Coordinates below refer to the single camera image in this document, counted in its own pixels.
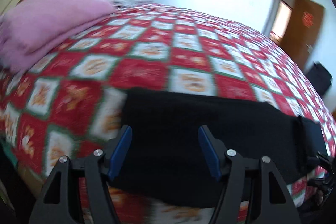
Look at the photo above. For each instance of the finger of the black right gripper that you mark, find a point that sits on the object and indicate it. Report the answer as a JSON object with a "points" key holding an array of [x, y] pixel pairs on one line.
{"points": [[324, 185]]}

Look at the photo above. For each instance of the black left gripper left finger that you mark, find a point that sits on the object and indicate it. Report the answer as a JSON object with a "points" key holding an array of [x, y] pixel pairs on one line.
{"points": [[60, 201]]}

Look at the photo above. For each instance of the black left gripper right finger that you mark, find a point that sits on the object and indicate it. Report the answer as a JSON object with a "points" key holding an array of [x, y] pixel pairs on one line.
{"points": [[258, 180]]}

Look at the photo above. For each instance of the black pants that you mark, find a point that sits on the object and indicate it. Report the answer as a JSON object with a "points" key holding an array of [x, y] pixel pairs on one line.
{"points": [[178, 143]]}

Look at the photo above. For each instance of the silver door handle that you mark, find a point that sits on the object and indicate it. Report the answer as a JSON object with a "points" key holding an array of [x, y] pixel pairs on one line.
{"points": [[309, 48]]}

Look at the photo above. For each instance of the brown wooden door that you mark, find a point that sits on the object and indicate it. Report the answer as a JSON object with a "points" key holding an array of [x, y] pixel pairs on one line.
{"points": [[297, 36]]}

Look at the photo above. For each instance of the red checkered Christmas bedspread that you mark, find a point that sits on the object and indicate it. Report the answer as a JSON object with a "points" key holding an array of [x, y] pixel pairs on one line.
{"points": [[70, 102]]}

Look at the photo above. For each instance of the black folding chair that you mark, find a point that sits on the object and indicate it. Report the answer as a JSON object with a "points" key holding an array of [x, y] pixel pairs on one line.
{"points": [[320, 78]]}

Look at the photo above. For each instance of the red double happiness decal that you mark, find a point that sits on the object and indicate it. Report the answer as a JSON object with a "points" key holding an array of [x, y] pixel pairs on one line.
{"points": [[307, 19]]}

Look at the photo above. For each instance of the pink folded blanket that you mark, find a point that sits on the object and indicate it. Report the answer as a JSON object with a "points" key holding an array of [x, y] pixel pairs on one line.
{"points": [[34, 27]]}

